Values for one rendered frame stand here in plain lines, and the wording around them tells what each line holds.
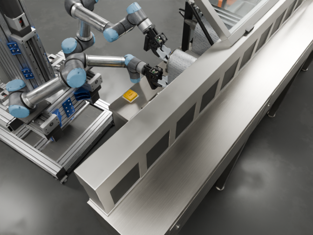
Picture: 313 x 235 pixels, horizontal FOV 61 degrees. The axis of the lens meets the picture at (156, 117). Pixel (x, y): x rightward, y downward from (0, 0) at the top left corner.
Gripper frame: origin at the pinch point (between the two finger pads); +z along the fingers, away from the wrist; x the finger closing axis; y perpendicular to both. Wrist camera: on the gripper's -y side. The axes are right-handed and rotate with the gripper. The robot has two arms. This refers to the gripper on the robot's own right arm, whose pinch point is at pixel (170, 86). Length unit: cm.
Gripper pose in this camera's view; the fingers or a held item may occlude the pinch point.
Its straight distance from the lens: 163.9
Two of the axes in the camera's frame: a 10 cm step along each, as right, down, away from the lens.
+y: 0.0, -6.0, -8.0
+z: 7.7, 5.1, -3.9
